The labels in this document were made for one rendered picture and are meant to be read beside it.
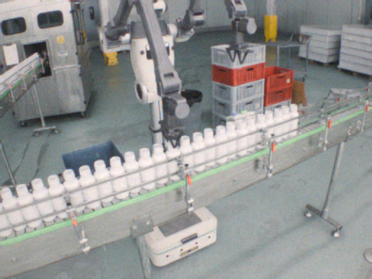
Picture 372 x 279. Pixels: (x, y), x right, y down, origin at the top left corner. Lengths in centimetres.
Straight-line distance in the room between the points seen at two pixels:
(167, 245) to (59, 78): 341
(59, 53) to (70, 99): 75
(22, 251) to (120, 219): 40
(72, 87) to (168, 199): 372
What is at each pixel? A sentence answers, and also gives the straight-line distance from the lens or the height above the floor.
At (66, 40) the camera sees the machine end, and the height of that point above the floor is 128.
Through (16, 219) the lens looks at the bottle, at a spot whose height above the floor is 106.
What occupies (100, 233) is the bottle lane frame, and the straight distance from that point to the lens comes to 119.
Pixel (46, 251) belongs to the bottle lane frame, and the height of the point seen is 89.
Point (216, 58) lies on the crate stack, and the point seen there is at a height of 97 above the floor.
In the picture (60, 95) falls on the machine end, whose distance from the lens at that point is 482.
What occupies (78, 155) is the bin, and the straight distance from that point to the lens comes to 172.
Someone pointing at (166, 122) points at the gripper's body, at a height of 126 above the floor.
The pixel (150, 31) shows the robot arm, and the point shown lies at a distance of 109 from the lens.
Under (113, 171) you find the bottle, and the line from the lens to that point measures 109.
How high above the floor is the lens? 169
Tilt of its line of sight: 26 degrees down
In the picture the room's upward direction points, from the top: 3 degrees counter-clockwise
